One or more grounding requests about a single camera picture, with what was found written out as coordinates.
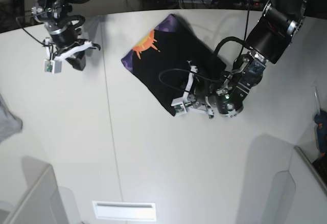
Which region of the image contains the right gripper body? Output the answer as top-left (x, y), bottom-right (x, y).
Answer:
top-left (44, 23), bottom-right (92, 61)

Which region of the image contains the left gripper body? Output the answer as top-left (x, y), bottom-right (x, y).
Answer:
top-left (182, 61), bottom-right (214, 119)

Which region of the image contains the black T-shirt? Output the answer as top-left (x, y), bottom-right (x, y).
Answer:
top-left (121, 14), bottom-right (226, 116)

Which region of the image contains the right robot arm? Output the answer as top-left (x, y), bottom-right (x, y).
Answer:
top-left (24, 0), bottom-right (101, 74)

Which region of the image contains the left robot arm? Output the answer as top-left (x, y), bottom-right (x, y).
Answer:
top-left (172, 0), bottom-right (308, 118)

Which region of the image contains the grey cloth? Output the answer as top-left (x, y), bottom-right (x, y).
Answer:
top-left (1, 96), bottom-right (23, 142)

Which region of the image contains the black power strip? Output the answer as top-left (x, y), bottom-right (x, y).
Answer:
top-left (210, 0), bottom-right (261, 8)

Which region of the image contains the blue glue gun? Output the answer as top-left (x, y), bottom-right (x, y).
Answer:
top-left (314, 86), bottom-right (326, 156)

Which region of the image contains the black keyboard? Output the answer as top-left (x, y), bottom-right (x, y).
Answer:
top-left (313, 156), bottom-right (327, 184)

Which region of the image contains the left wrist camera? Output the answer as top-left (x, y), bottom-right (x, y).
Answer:
top-left (171, 97), bottom-right (188, 116)

